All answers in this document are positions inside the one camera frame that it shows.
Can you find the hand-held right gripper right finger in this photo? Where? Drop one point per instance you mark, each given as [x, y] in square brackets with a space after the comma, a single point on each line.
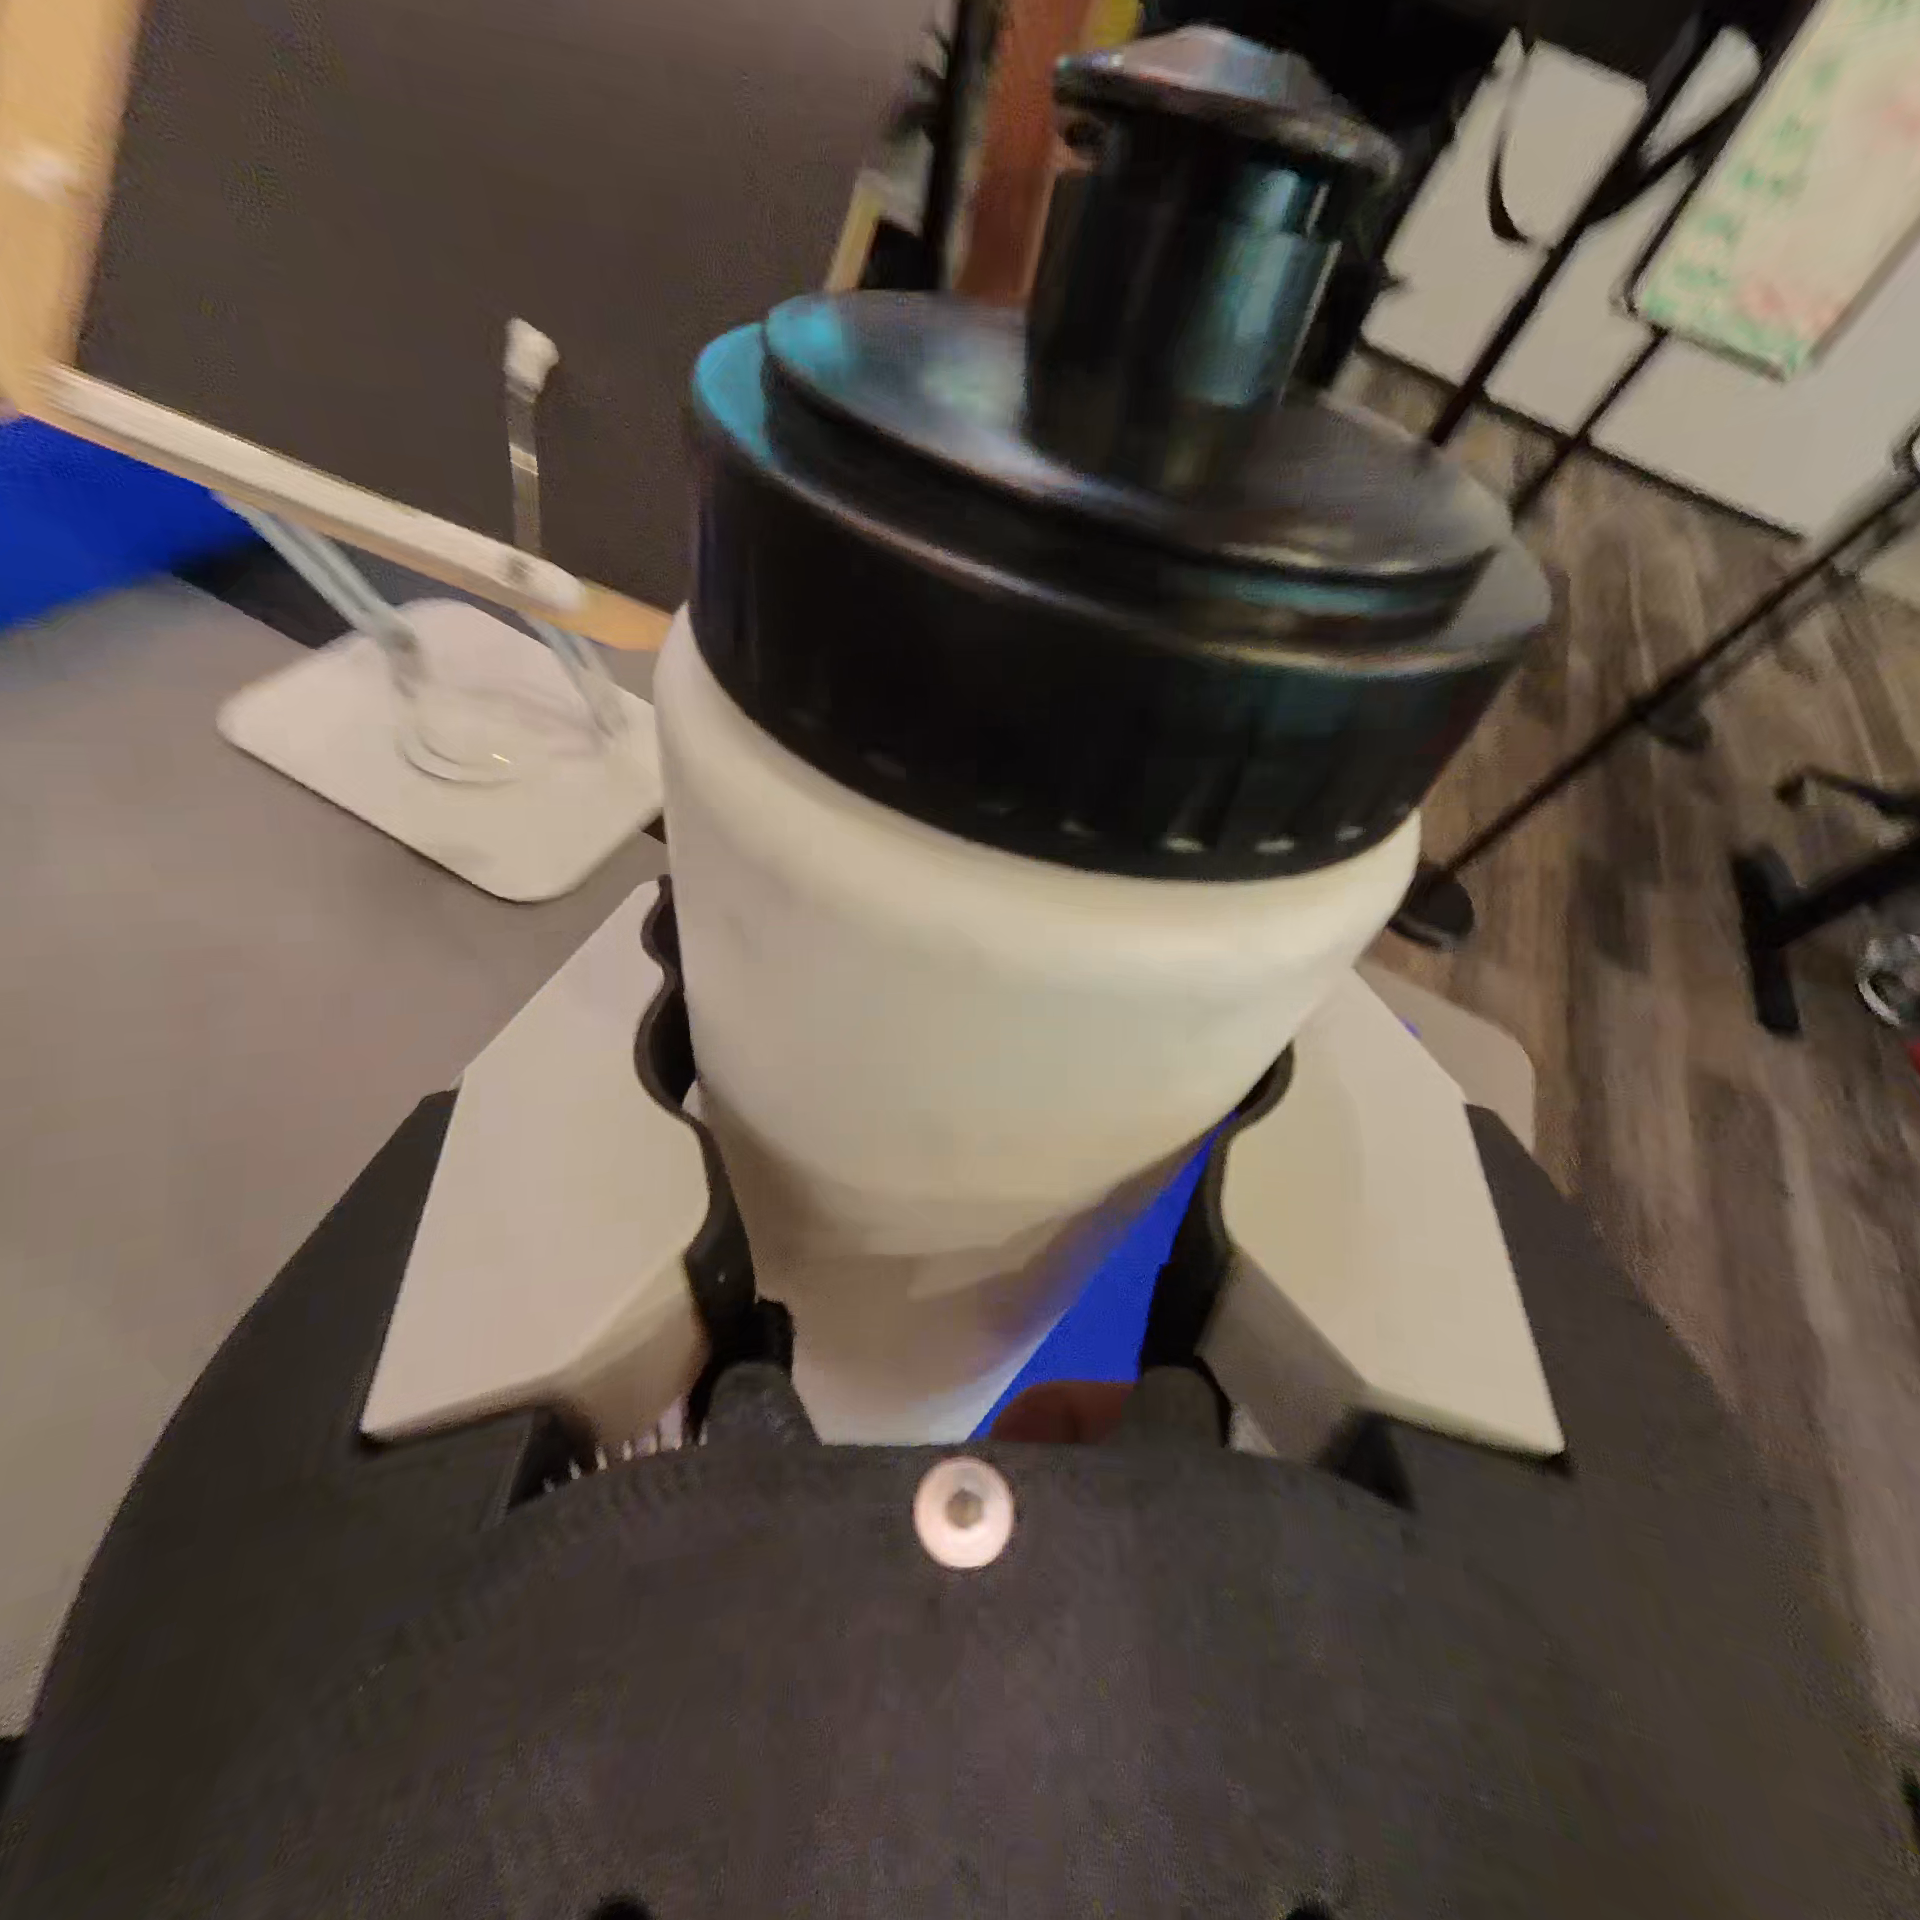
[1385, 1262]

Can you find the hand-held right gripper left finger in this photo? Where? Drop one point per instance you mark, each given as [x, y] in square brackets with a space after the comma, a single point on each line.
[559, 1246]

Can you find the white squeeze bottle black cap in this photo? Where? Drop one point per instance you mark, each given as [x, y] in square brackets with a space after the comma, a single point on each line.
[1055, 959]

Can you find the blue plastic bin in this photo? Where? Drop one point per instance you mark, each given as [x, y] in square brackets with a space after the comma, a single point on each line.
[92, 522]

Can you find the black backdrop board stand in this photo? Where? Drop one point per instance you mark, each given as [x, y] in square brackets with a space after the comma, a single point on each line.
[452, 238]

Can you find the whiteboard easel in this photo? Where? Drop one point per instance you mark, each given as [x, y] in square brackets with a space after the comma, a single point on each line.
[1800, 184]

